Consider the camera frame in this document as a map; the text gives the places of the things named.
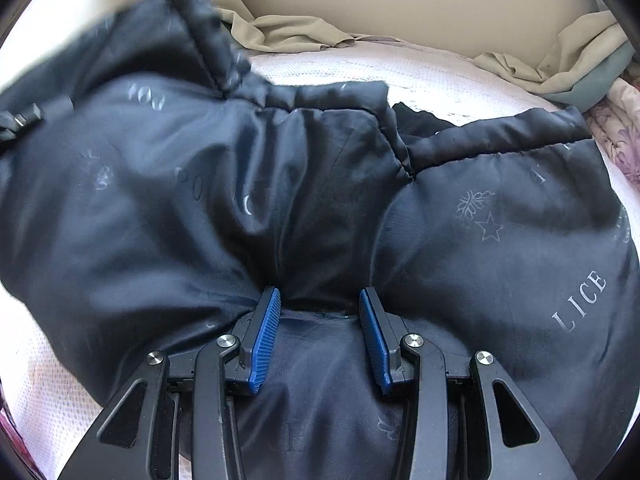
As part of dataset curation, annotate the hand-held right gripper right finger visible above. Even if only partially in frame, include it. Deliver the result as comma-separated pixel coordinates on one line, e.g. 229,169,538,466
360,287,576,480

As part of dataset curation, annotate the beige crumpled cloth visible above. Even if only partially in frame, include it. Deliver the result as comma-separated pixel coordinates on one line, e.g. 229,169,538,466
187,0,623,98

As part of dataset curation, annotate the floral purple quilt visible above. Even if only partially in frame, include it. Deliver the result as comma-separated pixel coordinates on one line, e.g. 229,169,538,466
586,76,640,187

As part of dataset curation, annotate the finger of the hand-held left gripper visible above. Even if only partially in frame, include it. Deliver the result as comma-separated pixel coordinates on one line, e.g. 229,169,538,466
0,101,47,148

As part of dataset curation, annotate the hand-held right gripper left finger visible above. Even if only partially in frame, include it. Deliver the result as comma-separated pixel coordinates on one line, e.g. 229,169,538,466
57,286,282,480

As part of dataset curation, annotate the black printed padded jacket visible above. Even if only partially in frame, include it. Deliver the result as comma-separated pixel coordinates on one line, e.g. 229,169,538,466
0,0,640,480

